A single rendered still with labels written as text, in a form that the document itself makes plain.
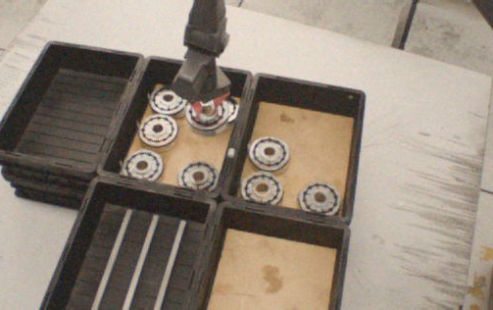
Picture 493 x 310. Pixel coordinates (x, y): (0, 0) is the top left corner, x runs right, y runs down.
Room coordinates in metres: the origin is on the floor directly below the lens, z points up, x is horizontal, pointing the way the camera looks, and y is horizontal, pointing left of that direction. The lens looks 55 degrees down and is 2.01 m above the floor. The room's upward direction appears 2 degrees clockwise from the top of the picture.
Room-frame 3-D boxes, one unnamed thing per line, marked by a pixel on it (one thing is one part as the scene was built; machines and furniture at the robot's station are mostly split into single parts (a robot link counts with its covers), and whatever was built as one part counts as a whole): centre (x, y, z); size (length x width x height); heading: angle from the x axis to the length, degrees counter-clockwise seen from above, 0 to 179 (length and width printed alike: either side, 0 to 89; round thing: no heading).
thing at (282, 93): (0.79, -0.12, 0.87); 0.40 x 0.30 x 0.11; 170
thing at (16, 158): (0.90, 0.47, 0.92); 0.40 x 0.30 x 0.02; 170
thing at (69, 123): (0.90, 0.47, 0.87); 0.40 x 0.30 x 0.11; 170
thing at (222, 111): (0.83, 0.10, 0.98); 0.10 x 0.10 x 0.01
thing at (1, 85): (1.14, 0.77, 0.70); 0.33 x 0.23 x 0.01; 162
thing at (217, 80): (0.83, 0.10, 1.11); 0.10 x 0.07 x 0.07; 124
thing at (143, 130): (0.87, 0.23, 0.86); 0.10 x 0.10 x 0.01
